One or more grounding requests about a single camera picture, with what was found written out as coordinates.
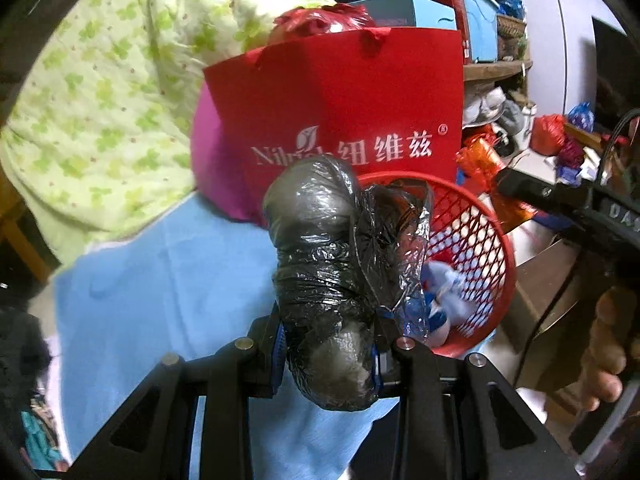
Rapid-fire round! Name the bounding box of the black plastic bag trash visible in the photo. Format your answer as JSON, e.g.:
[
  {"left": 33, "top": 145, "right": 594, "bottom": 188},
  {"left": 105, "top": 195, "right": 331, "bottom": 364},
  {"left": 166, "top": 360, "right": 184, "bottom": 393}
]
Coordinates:
[{"left": 262, "top": 155, "right": 433, "bottom": 412}]

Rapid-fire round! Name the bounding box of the orange wrapper trash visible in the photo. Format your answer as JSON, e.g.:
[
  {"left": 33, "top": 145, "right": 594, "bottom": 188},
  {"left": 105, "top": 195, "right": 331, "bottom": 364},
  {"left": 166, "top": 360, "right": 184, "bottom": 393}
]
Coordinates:
[{"left": 456, "top": 138, "right": 536, "bottom": 233}]

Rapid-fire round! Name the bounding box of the blue plastic wrapper trash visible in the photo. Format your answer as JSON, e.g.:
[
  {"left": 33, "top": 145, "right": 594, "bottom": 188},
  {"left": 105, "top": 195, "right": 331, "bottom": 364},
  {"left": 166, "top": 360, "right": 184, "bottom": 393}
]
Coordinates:
[{"left": 395, "top": 260, "right": 476, "bottom": 349}]

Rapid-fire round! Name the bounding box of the right hand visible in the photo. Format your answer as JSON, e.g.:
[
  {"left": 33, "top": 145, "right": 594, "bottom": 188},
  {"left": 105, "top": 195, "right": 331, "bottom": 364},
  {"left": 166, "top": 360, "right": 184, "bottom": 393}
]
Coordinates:
[{"left": 577, "top": 287, "right": 634, "bottom": 413}]

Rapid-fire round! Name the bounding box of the red bag on floor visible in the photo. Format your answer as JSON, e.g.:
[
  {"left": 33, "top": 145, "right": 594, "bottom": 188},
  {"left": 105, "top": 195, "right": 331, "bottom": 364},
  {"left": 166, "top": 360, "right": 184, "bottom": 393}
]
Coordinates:
[{"left": 529, "top": 114, "right": 565, "bottom": 157}]

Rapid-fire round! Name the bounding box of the blue towel blanket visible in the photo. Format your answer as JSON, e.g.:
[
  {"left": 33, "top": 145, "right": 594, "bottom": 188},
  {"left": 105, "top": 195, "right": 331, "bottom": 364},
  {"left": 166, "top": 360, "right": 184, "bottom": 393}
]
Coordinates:
[{"left": 53, "top": 196, "right": 396, "bottom": 479}]

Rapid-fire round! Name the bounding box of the red mesh basket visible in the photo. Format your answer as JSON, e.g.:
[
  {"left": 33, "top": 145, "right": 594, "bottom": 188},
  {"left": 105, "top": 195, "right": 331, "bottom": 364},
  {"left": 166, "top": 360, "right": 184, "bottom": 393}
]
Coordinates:
[{"left": 358, "top": 171, "right": 515, "bottom": 358}]

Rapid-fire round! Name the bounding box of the magenta pillow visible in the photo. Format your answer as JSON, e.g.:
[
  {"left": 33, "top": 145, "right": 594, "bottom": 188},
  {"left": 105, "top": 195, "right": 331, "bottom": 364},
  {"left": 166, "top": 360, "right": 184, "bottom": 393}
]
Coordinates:
[{"left": 190, "top": 82, "right": 264, "bottom": 226}]

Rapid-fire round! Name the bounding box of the wooden shelf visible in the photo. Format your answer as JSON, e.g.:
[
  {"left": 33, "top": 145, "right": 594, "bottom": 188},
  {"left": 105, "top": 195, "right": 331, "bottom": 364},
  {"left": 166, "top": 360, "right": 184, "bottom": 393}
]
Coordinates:
[{"left": 463, "top": 60, "right": 533, "bottom": 82}]

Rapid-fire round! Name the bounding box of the teal garment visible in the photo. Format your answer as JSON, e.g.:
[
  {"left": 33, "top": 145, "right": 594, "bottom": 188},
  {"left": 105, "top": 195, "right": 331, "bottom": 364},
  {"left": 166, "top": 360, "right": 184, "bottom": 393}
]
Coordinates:
[{"left": 21, "top": 411, "right": 68, "bottom": 471}]

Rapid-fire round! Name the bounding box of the black clothing pile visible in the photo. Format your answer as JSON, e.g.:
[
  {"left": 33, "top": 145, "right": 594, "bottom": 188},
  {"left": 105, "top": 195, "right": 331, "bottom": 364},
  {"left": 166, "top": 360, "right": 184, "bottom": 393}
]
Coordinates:
[{"left": 1, "top": 308, "right": 51, "bottom": 412}]

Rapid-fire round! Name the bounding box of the blue plastic storage bin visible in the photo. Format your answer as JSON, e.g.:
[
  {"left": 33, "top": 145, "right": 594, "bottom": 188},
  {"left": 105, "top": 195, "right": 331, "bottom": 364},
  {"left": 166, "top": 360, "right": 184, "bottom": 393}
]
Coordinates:
[{"left": 464, "top": 0, "right": 498, "bottom": 63}]

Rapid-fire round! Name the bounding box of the red Nilrich paper bag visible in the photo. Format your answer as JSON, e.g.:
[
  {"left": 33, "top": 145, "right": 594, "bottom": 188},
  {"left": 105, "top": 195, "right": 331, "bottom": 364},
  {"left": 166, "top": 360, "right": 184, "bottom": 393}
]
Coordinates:
[{"left": 204, "top": 27, "right": 463, "bottom": 211}]

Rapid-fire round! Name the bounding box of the green clover quilt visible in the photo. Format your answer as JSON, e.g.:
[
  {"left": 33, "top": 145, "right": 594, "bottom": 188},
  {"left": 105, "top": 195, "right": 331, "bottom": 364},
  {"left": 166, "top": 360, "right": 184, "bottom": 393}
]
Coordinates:
[{"left": 1, "top": 0, "right": 329, "bottom": 266}]

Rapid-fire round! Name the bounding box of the light blue shoe box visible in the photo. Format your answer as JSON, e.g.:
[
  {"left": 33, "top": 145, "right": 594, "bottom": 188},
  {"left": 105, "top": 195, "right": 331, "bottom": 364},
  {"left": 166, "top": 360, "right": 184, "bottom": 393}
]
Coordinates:
[{"left": 352, "top": 0, "right": 457, "bottom": 30}]

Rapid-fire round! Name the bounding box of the red plastic bag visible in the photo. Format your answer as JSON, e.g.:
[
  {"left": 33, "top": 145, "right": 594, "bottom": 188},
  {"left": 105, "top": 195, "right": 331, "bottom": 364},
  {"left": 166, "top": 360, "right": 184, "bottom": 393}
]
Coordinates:
[{"left": 268, "top": 3, "right": 376, "bottom": 44}]

